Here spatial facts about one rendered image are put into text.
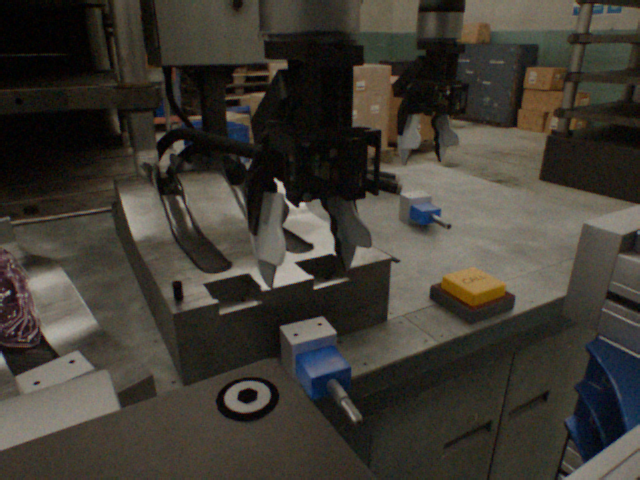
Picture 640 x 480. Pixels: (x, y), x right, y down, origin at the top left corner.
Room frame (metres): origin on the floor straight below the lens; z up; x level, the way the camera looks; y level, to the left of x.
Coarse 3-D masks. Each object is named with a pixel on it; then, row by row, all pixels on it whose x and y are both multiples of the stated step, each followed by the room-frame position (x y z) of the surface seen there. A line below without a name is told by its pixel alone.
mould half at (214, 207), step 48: (144, 192) 0.66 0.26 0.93; (192, 192) 0.68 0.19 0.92; (144, 240) 0.57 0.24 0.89; (240, 240) 0.58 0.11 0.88; (144, 288) 0.55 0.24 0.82; (192, 288) 0.43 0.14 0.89; (288, 288) 0.44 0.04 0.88; (336, 288) 0.47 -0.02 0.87; (384, 288) 0.51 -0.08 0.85; (192, 336) 0.39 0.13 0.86; (240, 336) 0.42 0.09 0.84
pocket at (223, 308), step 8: (224, 280) 0.46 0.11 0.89; (232, 280) 0.46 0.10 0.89; (240, 280) 0.46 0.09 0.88; (248, 280) 0.47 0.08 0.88; (208, 288) 0.45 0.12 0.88; (216, 288) 0.45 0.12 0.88; (224, 288) 0.46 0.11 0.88; (232, 288) 0.46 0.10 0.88; (240, 288) 0.46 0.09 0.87; (248, 288) 0.47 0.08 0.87; (256, 288) 0.45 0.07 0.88; (216, 296) 0.45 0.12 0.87; (224, 296) 0.45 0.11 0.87; (232, 296) 0.46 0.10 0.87; (240, 296) 0.46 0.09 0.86; (248, 296) 0.46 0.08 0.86; (256, 296) 0.45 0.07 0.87; (224, 304) 0.45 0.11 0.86; (232, 304) 0.45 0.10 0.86; (240, 304) 0.45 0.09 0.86; (248, 304) 0.43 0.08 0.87; (256, 304) 0.43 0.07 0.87; (224, 312) 0.41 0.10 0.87
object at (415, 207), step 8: (408, 192) 0.89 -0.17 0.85; (416, 192) 0.89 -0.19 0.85; (424, 192) 0.89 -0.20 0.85; (400, 200) 0.88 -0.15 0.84; (408, 200) 0.86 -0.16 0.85; (416, 200) 0.86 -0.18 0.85; (424, 200) 0.87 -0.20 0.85; (400, 208) 0.88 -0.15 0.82; (408, 208) 0.86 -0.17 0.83; (416, 208) 0.84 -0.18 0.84; (424, 208) 0.83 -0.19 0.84; (432, 208) 0.83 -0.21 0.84; (400, 216) 0.88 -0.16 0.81; (408, 216) 0.86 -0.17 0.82; (416, 216) 0.83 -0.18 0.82; (424, 216) 0.82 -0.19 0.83; (432, 216) 0.82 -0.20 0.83; (408, 224) 0.86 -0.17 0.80; (440, 224) 0.79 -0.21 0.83; (448, 224) 0.77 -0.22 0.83
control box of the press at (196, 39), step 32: (160, 0) 1.25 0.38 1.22; (192, 0) 1.28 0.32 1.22; (224, 0) 1.32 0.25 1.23; (256, 0) 1.37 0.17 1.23; (160, 32) 1.24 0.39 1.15; (192, 32) 1.28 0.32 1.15; (224, 32) 1.32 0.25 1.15; (256, 32) 1.36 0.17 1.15; (160, 64) 1.25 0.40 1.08; (192, 64) 1.28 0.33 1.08; (224, 64) 1.33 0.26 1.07; (256, 64) 1.38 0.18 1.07; (224, 96) 1.37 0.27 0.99; (192, 128) 1.38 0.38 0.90; (224, 128) 1.36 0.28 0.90
